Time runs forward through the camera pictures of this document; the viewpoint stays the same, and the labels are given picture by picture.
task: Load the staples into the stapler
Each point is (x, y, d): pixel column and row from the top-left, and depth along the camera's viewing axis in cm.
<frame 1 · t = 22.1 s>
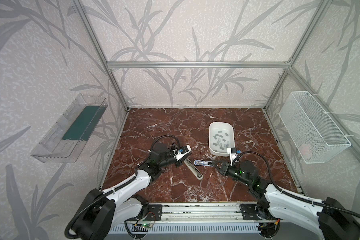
left hand: (191, 146, 79), fingers open
right hand: (212, 158, 78), fingers closed
grey white large stapler: (193, 169, 88), point 2 cm above the table
white plastic tray: (225, 127, 107), point 3 cm above the table

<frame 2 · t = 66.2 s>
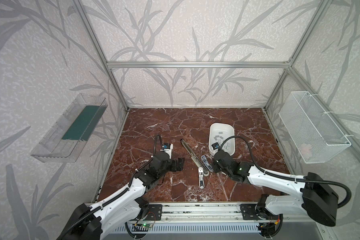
left hand: (179, 153, 83), fingers open
right hand: (212, 154, 85), fingers closed
grey white large stapler: (196, 159, 93), point 2 cm above the table
small white stapler: (201, 181, 86), on the table
the other named things where they were.

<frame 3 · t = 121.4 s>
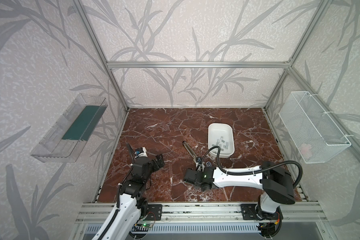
left hand: (158, 153, 83), fingers open
right hand: (197, 175, 83), fingers closed
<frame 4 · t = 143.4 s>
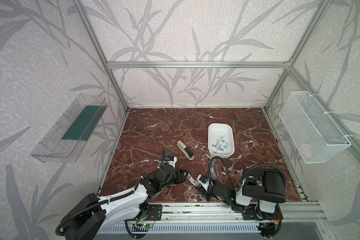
left hand: (187, 169, 83), fingers open
right hand: (196, 180, 84), fingers open
grey white large stapler: (188, 152, 93), point 4 cm above the table
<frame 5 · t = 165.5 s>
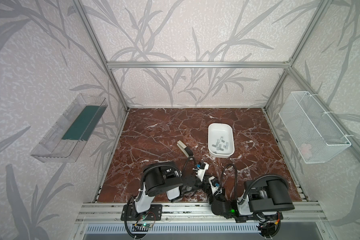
left hand: (218, 177, 80), fingers closed
right hand: (206, 181, 85), fingers open
